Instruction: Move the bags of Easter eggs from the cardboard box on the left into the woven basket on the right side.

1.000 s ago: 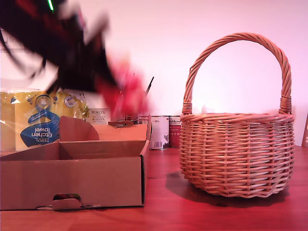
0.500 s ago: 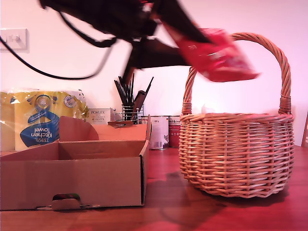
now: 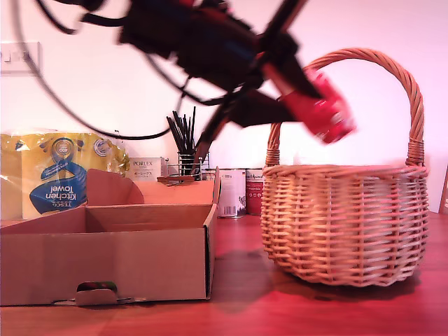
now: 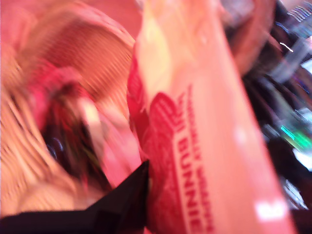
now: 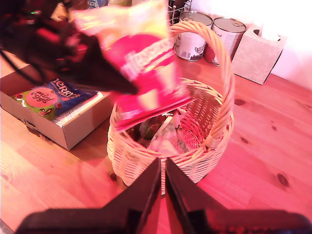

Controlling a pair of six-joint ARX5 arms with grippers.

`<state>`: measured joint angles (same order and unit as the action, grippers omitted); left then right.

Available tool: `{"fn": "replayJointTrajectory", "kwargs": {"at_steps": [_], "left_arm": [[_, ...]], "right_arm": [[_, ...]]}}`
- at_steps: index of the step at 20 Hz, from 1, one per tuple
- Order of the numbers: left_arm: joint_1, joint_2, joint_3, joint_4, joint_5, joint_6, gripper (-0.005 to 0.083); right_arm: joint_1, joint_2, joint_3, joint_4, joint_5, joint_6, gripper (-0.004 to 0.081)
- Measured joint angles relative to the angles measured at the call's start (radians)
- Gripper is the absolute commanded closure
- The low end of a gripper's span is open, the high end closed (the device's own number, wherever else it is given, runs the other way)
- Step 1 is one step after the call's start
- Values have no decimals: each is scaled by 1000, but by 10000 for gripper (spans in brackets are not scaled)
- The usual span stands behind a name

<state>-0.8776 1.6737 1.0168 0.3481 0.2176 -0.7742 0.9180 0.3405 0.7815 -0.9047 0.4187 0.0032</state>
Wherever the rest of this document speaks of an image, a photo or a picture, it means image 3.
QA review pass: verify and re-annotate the red and pink candy bag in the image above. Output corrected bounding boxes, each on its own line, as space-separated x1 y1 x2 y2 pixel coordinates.
278 68 358 145

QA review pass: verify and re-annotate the woven wicker basket with handle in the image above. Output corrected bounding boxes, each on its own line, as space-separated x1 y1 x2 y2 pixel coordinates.
260 48 430 288

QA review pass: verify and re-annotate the brown cardboard box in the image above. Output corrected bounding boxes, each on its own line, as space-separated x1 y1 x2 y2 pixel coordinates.
0 167 222 307

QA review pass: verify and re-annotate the small white Porlex box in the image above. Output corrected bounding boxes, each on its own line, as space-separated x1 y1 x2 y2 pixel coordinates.
128 156 167 181

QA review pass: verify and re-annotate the thin black stick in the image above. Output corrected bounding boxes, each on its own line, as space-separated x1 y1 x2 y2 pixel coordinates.
190 106 197 152
171 111 189 154
165 116 185 154

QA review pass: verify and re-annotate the red tin can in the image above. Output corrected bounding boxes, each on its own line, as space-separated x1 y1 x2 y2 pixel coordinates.
246 168 263 216

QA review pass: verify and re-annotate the white tin can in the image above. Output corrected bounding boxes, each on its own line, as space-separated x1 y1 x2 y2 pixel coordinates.
217 168 247 219

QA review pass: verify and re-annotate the wooden board with white dots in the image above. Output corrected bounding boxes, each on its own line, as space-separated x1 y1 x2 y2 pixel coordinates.
439 167 448 214

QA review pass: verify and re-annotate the yellow kitchen towel pack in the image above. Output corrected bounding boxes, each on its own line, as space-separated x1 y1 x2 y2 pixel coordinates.
0 127 130 221

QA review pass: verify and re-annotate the black cable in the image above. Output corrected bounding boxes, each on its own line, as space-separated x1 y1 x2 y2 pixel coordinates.
145 52 246 106
34 0 78 36
10 0 172 141

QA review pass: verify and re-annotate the brown utensil handle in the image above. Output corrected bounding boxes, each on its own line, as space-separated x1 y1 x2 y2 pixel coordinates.
191 139 211 176

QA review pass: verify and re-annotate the wire utensil holder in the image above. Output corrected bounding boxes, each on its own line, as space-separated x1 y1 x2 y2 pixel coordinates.
166 150 210 181

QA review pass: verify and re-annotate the white wall light switch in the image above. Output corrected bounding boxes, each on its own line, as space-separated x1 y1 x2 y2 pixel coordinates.
0 41 41 74

